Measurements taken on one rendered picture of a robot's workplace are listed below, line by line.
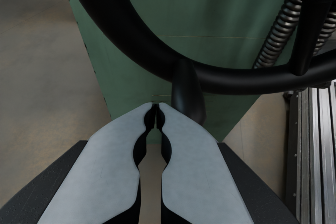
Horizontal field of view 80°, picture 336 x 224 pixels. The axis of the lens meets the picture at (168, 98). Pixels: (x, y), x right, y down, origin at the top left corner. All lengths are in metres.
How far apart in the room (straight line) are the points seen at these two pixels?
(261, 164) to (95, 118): 0.75
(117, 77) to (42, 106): 0.66
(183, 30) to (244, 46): 0.13
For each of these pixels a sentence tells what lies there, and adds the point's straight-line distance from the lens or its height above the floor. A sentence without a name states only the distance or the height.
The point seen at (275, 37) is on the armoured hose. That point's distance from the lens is 0.27.
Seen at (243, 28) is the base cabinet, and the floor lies 0.61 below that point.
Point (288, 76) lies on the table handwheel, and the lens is 0.23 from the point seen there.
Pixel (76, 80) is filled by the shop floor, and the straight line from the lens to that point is 1.12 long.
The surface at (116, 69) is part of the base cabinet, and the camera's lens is 0.46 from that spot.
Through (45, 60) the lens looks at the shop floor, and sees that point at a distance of 1.27.
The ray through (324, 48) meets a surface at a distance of 0.48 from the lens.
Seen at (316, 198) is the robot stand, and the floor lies 0.23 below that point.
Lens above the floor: 0.84
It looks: 57 degrees down
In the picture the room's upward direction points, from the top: 8 degrees clockwise
